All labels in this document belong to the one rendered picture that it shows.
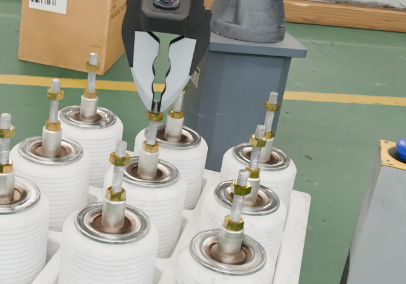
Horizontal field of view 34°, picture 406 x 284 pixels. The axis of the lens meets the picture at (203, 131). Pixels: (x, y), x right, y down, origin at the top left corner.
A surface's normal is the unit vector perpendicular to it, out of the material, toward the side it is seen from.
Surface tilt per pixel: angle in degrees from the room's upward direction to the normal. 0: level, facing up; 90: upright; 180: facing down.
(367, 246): 90
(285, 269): 0
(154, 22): 122
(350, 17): 90
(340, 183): 0
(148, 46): 90
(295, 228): 0
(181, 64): 90
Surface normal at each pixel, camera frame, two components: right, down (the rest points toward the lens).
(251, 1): -0.03, 0.09
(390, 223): -0.21, 0.36
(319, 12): 0.25, 0.42
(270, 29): 0.56, 0.11
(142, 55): 0.02, 0.39
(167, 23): -0.07, 0.82
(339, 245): 0.15, -0.91
